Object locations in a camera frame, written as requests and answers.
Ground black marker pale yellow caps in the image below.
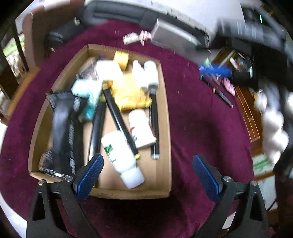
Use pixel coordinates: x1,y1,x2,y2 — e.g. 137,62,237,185
102,83,141,160

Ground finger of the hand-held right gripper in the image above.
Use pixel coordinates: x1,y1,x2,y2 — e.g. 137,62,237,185
198,64,233,79

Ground person's right forearm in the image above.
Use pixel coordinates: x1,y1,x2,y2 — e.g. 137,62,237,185
273,146,293,206

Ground large white bottle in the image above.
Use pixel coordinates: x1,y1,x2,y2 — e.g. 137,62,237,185
101,130,145,189

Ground person's right hand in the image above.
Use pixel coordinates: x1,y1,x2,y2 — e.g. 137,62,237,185
254,83,290,162

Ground beige zipper keychain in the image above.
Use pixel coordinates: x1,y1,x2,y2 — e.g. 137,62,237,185
123,31,153,45

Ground yellow small box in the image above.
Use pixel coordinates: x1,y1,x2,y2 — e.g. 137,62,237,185
113,51,130,69

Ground small white bottle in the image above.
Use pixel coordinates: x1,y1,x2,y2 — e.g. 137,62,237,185
131,60,147,86

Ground black pen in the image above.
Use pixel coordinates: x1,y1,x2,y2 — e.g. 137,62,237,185
207,81,233,108

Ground yellow snack packet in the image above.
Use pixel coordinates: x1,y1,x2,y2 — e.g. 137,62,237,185
109,74,153,112

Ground white power adapter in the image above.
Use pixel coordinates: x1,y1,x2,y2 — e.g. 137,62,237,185
94,60,124,81

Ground cardboard box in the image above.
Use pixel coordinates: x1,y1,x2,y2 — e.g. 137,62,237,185
27,43,173,199

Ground green and white box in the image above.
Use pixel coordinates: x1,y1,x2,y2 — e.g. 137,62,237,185
252,153,278,178

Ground brown upholstered chair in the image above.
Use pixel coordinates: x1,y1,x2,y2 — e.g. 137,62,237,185
15,5,87,74

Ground dark padded strap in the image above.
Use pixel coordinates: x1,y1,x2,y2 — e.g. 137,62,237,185
43,23,80,49

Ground small pink object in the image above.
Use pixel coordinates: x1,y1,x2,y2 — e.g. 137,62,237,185
221,78,236,95

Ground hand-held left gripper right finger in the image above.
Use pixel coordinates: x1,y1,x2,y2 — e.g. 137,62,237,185
192,154,269,238

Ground white bottle red label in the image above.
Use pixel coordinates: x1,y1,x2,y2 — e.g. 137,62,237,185
128,109,157,149

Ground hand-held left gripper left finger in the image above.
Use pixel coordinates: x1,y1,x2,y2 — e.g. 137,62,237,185
26,153,104,238

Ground black foil packet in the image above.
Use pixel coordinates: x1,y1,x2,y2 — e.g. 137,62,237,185
38,90,85,179

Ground black marker grey caps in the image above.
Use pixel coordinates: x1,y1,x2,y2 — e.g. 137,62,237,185
148,83,161,160

